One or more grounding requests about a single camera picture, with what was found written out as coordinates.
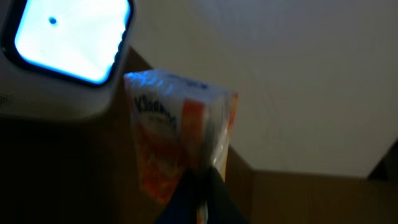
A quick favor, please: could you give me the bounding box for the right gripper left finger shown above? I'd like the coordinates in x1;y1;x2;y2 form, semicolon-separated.
155;170;197;224

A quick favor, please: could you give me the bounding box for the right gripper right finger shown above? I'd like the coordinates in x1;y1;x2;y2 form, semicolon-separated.
206;167;249;224

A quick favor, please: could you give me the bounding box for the orange white box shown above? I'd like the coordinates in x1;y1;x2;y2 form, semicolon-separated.
124;70;238;223

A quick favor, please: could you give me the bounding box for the white barcode scanner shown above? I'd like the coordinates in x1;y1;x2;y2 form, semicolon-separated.
1;0;136;120

